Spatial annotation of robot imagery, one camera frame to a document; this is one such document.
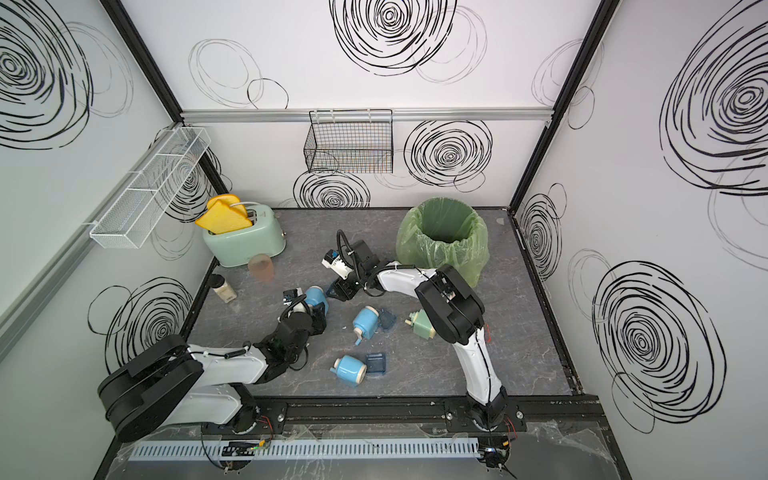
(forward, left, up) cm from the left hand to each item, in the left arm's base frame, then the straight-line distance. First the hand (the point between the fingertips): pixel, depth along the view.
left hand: (317, 308), depth 89 cm
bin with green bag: (+24, -38, +10) cm, 46 cm away
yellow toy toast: (+22, +29, +18) cm, 41 cm away
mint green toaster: (+22, +20, +7) cm, 31 cm away
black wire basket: (+70, -3, +13) cm, 71 cm away
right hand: (+7, -4, +1) cm, 8 cm away
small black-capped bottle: (+4, +29, +4) cm, 29 cm away
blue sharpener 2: (-18, -12, +4) cm, 23 cm away
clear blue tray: (-2, -21, -3) cm, 21 cm away
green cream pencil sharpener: (-5, -31, +3) cm, 31 cm away
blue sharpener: (-6, -15, +3) cm, 16 cm away
